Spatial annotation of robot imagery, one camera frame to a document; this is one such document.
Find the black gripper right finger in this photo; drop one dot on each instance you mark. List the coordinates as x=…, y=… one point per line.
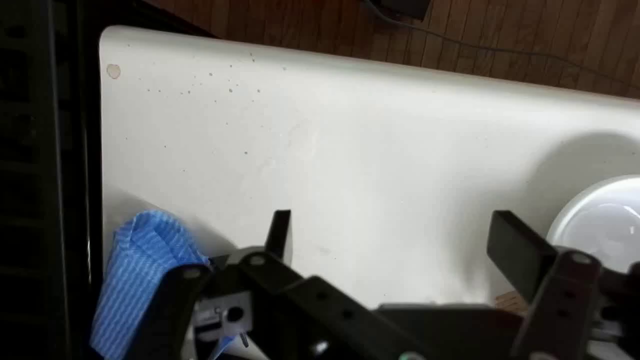
x=573, y=296

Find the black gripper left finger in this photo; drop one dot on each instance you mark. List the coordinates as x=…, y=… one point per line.
x=256, y=298

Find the white round bowl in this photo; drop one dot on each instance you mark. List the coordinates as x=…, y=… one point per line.
x=605, y=222

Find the blue striped cloth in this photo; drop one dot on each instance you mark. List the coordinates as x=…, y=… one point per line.
x=144, y=249

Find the black stove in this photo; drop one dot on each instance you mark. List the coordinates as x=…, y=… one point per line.
x=45, y=279

